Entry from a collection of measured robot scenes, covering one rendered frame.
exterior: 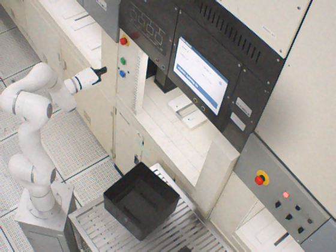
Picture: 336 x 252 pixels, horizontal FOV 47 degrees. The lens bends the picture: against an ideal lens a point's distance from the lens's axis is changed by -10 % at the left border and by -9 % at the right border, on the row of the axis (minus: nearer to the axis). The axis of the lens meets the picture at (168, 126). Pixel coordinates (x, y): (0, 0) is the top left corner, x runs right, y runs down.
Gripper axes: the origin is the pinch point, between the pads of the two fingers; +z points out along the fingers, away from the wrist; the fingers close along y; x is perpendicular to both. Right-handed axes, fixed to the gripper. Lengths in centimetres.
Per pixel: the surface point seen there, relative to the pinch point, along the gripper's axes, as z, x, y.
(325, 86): 14, 78, 97
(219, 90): 12, 40, 62
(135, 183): -8, -43, 44
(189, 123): 34, -30, 36
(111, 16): 11.6, 23.0, -12.3
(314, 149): 14, 55, 106
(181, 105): 38, -30, 23
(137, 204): -14, -43, 55
